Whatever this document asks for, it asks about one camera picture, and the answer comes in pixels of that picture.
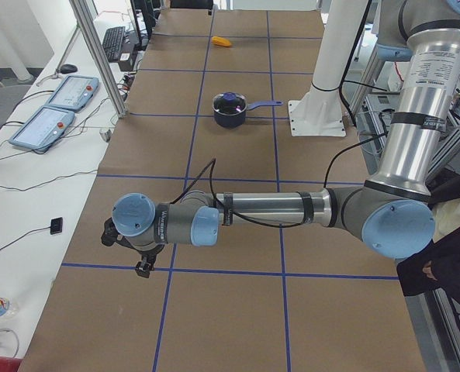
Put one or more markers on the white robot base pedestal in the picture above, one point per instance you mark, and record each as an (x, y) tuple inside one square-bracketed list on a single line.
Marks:
[(319, 112)]

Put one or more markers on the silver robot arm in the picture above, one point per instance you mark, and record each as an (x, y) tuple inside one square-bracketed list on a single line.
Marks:
[(389, 213)]

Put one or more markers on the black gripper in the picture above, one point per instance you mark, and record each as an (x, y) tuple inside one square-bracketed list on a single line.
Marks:
[(146, 254)]

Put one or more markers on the yellow corn cob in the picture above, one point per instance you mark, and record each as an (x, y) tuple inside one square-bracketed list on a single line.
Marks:
[(221, 42)]

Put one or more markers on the dark blue saucepan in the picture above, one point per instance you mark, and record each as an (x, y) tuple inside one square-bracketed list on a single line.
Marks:
[(233, 121)]

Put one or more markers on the small black square sensor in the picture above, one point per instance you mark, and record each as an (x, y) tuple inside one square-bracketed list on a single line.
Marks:
[(56, 225)]

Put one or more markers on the black keyboard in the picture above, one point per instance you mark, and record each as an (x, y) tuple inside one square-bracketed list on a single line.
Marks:
[(112, 43)]

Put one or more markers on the black computer mouse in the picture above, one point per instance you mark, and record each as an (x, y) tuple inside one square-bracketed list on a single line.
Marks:
[(68, 69)]

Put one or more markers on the aluminium frame post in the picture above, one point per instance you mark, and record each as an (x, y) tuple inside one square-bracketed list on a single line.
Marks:
[(85, 22)]

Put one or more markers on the far blue teach pendant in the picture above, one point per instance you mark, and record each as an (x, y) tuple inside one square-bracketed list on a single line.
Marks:
[(74, 92)]

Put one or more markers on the glass pot lid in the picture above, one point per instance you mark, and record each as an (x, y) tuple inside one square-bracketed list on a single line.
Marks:
[(229, 103)]

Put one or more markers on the near blue teach pendant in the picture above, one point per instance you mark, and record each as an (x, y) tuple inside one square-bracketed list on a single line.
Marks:
[(47, 125)]

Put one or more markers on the blue teach pendant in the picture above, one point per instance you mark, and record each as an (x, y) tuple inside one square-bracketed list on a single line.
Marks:
[(47, 125), (74, 92)]

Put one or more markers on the person in dark clothes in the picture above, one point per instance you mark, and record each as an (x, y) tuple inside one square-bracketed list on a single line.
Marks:
[(438, 264)]

